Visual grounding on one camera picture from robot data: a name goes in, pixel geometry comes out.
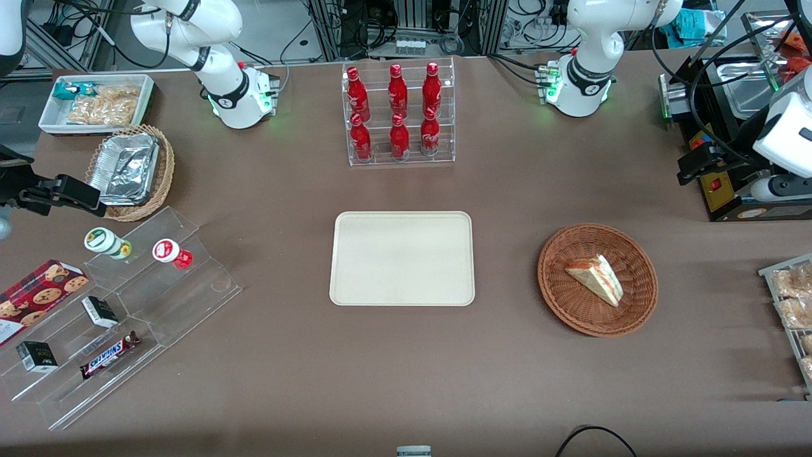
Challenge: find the clear bag of crackers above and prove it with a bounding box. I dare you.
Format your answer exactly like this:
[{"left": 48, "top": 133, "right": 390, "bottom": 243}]
[
  {"left": 66, "top": 96, "right": 139, "bottom": 127},
  {"left": 94, "top": 85, "right": 141, "bottom": 102}
]

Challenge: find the green snack packet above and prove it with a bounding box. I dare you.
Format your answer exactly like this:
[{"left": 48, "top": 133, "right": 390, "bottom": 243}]
[{"left": 52, "top": 81, "right": 97, "bottom": 103}]

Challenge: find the steel food pan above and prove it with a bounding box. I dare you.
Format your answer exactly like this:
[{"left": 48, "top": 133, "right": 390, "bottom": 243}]
[{"left": 716, "top": 60, "right": 785, "bottom": 119}]

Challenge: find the black hot food display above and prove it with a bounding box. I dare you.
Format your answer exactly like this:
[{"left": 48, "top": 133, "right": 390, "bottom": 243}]
[{"left": 658, "top": 10, "right": 812, "bottom": 223}]

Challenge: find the grey wire pastry rack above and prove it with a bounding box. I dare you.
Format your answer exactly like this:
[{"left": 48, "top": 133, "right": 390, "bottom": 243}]
[{"left": 757, "top": 253, "right": 812, "bottom": 402}]

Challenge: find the beige rectangular serving tray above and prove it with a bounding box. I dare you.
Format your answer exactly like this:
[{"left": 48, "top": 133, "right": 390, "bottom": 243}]
[{"left": 329, "top": 211, "right": 476, "bottom": 307}]

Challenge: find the oval tan wicker basket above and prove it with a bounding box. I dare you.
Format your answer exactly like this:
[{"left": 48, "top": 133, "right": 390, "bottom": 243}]
[{"left": 84, "top": 124, "right": 176, "bottom": 223}]

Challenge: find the small black box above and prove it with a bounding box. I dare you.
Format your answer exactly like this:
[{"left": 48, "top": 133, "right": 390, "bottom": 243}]
[
  {"left": 81, "top": 295, "right": 120, "bottom": 329},
  {"left": 15, "top": 340, "right": 59, "bottom": 373}
]

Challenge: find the triangular sandwich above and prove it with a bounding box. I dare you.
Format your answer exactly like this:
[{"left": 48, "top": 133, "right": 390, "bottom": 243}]
[{"left": 564, "top": 255, "right": 625, "bottom": 308}]

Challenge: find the green lid drink bottle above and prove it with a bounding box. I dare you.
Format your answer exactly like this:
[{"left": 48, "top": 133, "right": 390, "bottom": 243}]
[{"left": 84, "top": 227, "right": 133, "bottom": 261}]

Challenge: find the red tartan cookie box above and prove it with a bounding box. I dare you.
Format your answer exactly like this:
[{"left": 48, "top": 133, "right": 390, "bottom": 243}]
[{"left": 0, "top": 258, "right": 90, "bottom": 347}]

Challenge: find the aluminium frame rack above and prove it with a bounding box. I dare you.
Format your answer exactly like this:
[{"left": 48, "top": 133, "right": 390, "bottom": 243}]
[{"left": 307, "top": 0, "right": 509, "bottom": 62}]

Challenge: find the white rectangular snack bin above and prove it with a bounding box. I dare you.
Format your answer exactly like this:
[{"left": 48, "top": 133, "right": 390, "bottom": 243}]
[{"left": 38, "top": 74, "right": 155, "bottom": 136}]

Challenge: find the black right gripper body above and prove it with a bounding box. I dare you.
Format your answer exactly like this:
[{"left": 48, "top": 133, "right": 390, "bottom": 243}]
[{"left": 0, "top": 145, "right": 61, "bottom": 215}]

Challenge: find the round brown wicker basket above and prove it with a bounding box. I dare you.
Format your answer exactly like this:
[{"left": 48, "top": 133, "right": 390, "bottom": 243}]
[{"left": 537, "top": 223, "right": 659, "bottom": 338}]

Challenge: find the red lid drink bottle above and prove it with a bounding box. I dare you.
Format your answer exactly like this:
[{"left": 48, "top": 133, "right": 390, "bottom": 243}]
[{"left": 152, "top": 238, "right": 194, "bottom": 270}]

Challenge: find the red cola bottle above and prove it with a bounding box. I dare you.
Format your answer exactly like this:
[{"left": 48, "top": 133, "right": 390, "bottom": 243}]
[
  {"left": 346, "top": 66, "right": 371, "bottom": 123},
  {"left": 388, "top": 63, "right": 409, "bottom": 119},
  {"left": 389, "top": 114, "right": 411, "bottom": 161},
  {"left": 422, "top": 62, "right": 443, "bottom": 117},
  {"left": 350, "top": 113, "right": 374, "bottom": 162},
  {"left": 419, "top": 107, "right": 441, "bottom": 158}
]

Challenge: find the clear acrylic stepped stand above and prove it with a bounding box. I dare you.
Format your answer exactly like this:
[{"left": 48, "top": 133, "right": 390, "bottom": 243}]
[
  {"left": 0, "top": 286, "right": 160, "bottom": 432},
  {"left": 81, "top": 206, "right": 244, "bottom": 348}
]

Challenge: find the black cable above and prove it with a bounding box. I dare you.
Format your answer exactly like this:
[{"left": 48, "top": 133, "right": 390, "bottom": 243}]
[{"left": 554, "top": 425, "right": 639, "bottom": 457}]

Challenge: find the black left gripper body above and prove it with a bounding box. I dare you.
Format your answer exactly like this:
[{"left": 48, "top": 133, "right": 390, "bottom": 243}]
[{"left": 703, "top": 143, "right": 765, "bottom": 182}]

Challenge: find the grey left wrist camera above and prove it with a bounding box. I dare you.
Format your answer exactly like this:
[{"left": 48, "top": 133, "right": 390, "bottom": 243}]
[{"left": 750, "top": 174, "right": 812, "bottom": 203}]

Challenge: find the teal plastic bag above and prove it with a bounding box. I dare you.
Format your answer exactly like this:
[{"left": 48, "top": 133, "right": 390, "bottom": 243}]
[{"left": 674, "top": 8, "right": 719, "bottom": 46}]

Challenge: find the clear acrylic bottle rack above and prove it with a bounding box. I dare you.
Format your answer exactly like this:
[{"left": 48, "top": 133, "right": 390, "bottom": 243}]
[{"left": 342, "top": 56, "right": 457, "bottom": 168}]

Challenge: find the Snickers chocolate bar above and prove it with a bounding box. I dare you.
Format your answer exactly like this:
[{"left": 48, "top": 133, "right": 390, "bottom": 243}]
[{"left": 79, "top": 330, "right": 142, "bottom": 381}]

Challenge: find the silver foil tray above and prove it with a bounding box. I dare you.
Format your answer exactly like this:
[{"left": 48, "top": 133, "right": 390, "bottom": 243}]
[{"left": 88, "top": 132, "right": 161, "bottom": 207}]

